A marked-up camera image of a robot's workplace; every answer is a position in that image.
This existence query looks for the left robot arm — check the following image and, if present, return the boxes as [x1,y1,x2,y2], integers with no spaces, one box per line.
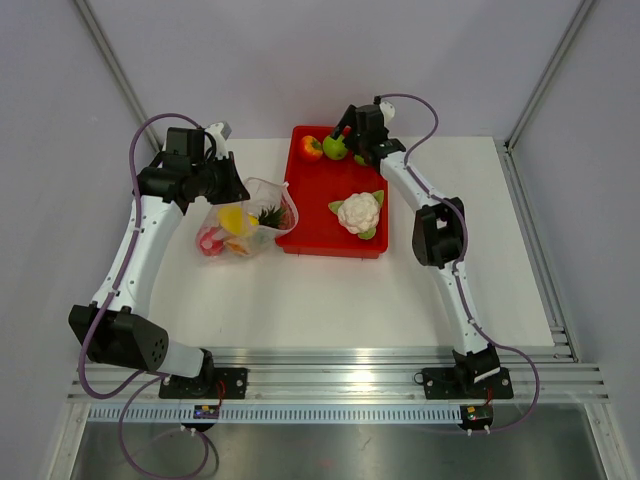
[69,122,250,399]

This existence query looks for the toy watermelon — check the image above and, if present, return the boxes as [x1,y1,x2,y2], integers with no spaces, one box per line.
[354,155,370,167]

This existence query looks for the green toy apple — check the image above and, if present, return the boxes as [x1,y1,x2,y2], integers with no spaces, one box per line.
[322,135,349,161]

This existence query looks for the red toy apple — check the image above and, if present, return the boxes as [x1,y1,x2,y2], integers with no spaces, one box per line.
[196,227,225,257]

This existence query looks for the circuit board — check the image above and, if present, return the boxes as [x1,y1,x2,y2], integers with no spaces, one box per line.
[193,405,220,421]
[460,404,494,435]

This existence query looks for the left aluminium frame post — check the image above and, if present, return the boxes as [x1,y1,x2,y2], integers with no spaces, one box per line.
[72,0,148,125]

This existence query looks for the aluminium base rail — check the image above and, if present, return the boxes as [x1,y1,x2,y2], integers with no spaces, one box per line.
[69,344,611,409]

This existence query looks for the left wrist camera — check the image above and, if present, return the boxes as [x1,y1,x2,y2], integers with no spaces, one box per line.
[205,121,232,142]

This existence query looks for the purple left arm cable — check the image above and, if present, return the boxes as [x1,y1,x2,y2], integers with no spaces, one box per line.
[78,112,219,475]

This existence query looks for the left circuit board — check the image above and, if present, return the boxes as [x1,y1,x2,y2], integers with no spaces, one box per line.
[193,405,220,421]

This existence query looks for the toy cauliflower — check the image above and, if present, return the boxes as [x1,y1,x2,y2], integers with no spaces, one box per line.
[328,190,385,240]

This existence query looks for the right side aluminium rail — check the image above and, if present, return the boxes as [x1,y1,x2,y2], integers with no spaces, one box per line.
[494,139,582,363]

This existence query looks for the clear zip top bag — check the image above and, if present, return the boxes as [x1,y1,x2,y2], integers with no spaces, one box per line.
[195,177,299,259]

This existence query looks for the red plastic tray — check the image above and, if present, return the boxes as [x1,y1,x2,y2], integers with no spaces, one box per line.
[276,125,389,259]

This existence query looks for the right circuit board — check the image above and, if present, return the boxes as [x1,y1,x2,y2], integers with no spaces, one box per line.
[460,404,494,435]

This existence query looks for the white slotted cable duct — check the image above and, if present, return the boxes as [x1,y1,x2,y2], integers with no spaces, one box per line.
[88,403,461,425]

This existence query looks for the right aluminium frame post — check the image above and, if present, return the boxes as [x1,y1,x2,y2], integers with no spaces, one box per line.
[504,0,599,154]

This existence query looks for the red toy tomato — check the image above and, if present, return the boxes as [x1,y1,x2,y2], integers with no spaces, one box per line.
[298,135,324,163]

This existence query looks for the toy pineapple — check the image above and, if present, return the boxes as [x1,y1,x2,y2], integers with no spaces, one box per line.
[222,205,288,257]

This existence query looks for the aluminium frame post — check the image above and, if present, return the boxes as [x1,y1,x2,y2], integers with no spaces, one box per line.
[72,0,148,125]
[504,0,599,154]

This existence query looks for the yellow toy mango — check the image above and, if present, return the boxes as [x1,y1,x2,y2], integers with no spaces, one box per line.
[217,205,259,237]

